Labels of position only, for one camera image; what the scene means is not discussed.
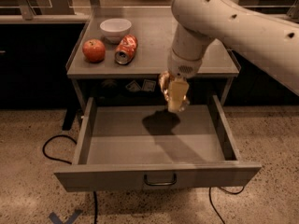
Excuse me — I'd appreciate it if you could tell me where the white bowl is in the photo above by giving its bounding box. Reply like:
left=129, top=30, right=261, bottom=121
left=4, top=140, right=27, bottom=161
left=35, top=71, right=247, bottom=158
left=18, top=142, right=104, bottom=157
left=100, top=18, right=132, bottom=44

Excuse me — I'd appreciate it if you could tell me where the black floor cable left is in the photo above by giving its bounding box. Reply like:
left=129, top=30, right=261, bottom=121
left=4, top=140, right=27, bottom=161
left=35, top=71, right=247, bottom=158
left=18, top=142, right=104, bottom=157
left=41, top=133, right=99, bottom=224

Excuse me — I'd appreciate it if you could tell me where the black floor cable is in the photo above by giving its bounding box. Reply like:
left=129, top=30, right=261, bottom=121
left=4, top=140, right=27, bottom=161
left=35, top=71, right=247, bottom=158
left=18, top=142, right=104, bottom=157
left=41, top=133, right=99, bottom=224
left=207, top=185, right=246, bottom=224

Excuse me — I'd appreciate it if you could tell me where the white label sticker right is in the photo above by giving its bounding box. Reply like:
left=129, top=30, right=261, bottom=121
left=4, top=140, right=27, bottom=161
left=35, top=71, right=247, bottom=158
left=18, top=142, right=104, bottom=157
left=142, top=79, right=156, bottom=92

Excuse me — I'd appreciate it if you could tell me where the black drawer handle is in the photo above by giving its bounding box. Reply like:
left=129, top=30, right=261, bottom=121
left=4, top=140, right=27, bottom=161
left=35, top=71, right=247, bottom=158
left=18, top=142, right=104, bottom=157
left=143, top=174, right=177, bottom=187

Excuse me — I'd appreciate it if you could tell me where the white label sticker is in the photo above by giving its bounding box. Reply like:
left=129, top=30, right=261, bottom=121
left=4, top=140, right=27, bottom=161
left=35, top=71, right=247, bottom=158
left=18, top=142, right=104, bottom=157
left=142, top=79, right=156, bottom=92
left=125, top=80, right=141, bottom=92

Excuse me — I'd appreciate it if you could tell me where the black floor cable right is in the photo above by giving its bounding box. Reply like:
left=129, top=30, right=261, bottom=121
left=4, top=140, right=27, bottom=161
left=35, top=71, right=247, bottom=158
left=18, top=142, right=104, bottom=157
left=207, top=185, right=246, bottom=224

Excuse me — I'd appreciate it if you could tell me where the blue tape floor mark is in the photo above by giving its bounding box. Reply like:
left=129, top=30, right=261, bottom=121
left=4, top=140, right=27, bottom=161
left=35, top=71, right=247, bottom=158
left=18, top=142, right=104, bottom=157
left=48, top=209, right=83, bottom=224

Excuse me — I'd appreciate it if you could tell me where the crushed orange can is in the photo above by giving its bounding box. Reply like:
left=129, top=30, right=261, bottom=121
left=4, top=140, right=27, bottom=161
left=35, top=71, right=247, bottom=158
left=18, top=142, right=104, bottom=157
left=158, top=70, right=191, bottom=113

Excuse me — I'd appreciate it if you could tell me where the white label sticker left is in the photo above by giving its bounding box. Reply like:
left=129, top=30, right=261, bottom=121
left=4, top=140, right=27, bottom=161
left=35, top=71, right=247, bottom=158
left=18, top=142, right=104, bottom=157
left=125, top=80, right=141, bottom=92

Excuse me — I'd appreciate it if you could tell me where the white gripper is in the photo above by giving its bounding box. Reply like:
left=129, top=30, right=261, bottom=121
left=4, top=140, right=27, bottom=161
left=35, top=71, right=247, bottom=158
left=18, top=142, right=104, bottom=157
left=167, top=49, right=203, bottom=113

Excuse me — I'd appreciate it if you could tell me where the left background bench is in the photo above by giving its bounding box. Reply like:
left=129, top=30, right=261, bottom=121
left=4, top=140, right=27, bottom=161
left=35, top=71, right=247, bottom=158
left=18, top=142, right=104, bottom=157
left=0, top=0, right=91, bottom=24

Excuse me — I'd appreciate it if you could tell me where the red apple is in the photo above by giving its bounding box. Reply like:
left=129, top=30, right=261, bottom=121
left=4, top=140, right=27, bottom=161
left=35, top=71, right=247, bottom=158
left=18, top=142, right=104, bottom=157
left=82, top=39, right=106, bottom=63

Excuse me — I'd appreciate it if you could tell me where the red orange soda can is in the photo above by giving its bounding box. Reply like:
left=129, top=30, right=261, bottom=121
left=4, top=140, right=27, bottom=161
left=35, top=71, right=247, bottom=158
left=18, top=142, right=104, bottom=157
left=115, top=35, right=138, bottom=65

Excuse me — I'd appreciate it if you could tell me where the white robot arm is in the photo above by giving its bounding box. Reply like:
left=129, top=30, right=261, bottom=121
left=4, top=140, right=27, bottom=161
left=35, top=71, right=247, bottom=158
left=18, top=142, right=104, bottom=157
left=168, top=0, right=299, bottom=105

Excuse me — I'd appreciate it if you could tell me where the grey metal cabinet counter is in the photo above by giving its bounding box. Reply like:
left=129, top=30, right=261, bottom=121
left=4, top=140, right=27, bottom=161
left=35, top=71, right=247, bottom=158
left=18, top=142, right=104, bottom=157
left=64, top=6, right=242, bottom=112

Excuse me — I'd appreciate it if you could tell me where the grey open drawer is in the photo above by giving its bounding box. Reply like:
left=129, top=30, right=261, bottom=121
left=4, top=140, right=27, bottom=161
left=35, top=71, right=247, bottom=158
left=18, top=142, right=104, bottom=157
left=55, top=96, right=262, bottom=192

